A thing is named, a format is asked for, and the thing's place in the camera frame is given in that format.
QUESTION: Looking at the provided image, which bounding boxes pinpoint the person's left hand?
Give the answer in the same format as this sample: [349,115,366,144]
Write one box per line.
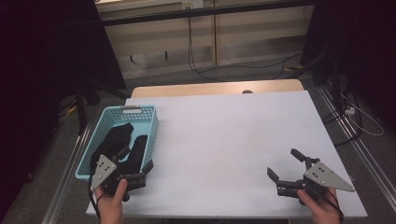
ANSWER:
[94,179,128,224]

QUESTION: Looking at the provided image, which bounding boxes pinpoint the beige cabinet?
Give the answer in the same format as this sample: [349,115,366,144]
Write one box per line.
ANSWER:
[96,0,316,80]

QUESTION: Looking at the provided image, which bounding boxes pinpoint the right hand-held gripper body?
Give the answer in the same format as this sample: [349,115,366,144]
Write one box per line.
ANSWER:
[276,161,356,198]

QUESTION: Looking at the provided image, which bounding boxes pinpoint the black floor cable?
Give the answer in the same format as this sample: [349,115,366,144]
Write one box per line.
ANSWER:
[321,90,363,147]

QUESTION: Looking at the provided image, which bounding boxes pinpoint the white cable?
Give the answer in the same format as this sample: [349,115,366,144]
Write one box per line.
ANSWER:
[340,92,385,137]

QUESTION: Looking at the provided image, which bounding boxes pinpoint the black pants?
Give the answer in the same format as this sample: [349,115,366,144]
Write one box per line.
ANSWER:
[90,122,149,175]

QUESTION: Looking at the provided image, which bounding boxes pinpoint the black metal stand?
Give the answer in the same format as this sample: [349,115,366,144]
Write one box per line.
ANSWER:
[74,77,132,136]
[288,50,344,106]

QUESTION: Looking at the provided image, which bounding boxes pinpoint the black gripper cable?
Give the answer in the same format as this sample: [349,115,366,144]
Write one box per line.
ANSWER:
[88,174,102,218]
[311,186,345,223]

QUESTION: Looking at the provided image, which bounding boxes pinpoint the black horizontal bar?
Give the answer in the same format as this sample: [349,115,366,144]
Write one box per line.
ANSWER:
[101,1,316,27]

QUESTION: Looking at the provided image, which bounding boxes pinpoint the aluminium floor rail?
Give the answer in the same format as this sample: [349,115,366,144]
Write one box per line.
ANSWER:
[41,122,92,224]
[317,85,396,203]

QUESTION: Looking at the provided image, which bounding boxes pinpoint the wooden table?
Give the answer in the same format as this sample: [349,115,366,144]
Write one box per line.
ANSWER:
[130,78,305,99]

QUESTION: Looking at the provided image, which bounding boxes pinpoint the person's right hand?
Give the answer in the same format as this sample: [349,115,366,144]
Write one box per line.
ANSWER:
[297,187,344,224]

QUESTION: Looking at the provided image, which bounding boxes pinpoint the black curtain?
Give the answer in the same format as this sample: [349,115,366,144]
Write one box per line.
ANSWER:
[300,0,396,132]
[0,0,127,213]

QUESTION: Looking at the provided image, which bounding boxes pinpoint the light blue plastic basket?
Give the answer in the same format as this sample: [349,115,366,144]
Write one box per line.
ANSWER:
[74,105,160,181]

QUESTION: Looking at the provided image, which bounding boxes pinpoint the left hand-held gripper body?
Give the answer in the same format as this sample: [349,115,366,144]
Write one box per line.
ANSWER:
[92,154,148,194]

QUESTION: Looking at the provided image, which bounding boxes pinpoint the black hanging cable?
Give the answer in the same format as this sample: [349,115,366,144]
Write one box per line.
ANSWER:
[186,17,303,83]

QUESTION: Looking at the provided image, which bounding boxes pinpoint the white wall socket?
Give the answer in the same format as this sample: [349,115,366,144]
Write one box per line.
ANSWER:
[181,0,205,9]

